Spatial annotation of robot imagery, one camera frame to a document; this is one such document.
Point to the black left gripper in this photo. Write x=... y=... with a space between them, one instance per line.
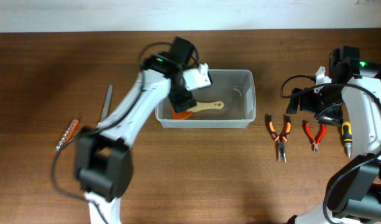
x=183 y=104

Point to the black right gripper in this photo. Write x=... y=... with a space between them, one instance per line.
x=304 y=101

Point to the yellow black screwdriver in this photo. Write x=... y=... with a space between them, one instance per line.
x=346 y=133

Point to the orange scraper wooden handle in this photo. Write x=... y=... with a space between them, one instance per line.
x=215 y=105

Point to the orange black needle-nose pliers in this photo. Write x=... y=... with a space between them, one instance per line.
x=280 y=138

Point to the clear plastic container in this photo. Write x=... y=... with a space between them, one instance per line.
x=235 y=88

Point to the yellow black metal file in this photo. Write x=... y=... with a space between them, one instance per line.
x=107 y=101

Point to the orange socket bit holder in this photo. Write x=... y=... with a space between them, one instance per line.
x=68 y=134

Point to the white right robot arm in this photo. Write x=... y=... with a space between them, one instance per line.
x=353 y=194

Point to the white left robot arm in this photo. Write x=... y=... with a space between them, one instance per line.
x=103 y=160

